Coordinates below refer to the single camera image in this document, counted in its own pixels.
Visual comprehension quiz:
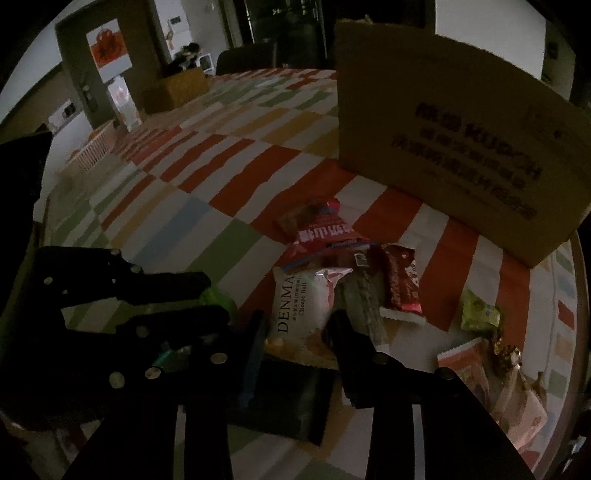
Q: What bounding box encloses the large cardboard box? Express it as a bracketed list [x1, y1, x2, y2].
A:
[332, 18, 591, 268]

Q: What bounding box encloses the dark flat snack packet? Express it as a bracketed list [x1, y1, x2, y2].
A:
[226, 357, 338, 446]

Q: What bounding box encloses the white wall device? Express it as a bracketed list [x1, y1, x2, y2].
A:
[46, 99, 79, 132]

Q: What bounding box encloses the long green snack bar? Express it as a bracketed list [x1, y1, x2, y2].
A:
[335, 251, 393, 347]

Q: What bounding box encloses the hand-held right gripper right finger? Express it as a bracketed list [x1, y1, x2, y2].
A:
[325, 309, 536, 480]

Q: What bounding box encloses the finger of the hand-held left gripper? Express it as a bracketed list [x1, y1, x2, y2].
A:
[60, 305, 232, 367]
[34, 246, 213, 308]

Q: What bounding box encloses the colourful checked tablecloth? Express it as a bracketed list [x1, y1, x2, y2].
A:
[41, 67, 578, 480]

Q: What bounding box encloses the white snack packet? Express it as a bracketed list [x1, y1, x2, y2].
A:
[265, 267, 354, 370]

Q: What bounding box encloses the gold foil candy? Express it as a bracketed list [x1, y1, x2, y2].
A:
[490, 336, 525, 370]

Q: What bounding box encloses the small green snack packet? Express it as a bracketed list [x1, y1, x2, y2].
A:
[199, 285, 237, 315]

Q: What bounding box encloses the yellow-green snack packet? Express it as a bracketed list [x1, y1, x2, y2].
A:
[459, 288, 503, 332]

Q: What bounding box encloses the small cardboard box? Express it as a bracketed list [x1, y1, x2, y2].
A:
[143, 67, 211, 116]

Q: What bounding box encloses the pink-orange snack packet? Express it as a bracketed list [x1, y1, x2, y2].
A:
[436, 339, 492, 407]

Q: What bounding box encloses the red and white wall poster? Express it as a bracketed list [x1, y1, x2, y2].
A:
[85, 18, 132, 84]

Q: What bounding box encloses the dark red snack packet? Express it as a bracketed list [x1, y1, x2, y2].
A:
[379, 244, 426, 326]

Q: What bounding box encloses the dark chair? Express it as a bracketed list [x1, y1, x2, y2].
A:
[216, 44, 278, 75]

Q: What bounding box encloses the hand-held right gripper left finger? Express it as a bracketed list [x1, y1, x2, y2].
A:
[62, 309, 271, 480]

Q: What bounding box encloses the large red snack packet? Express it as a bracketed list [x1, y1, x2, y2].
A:
[281, 224, 377, 273]

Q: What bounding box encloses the clear brown snack packet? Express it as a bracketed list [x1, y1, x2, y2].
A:
[276, 198, 342, 232]

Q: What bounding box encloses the pale pink snack packet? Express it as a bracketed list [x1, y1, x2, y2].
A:
[489, 369, 550, 450]

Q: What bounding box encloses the white slatted basket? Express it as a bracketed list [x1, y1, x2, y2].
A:
[65, 117, 121, 174]

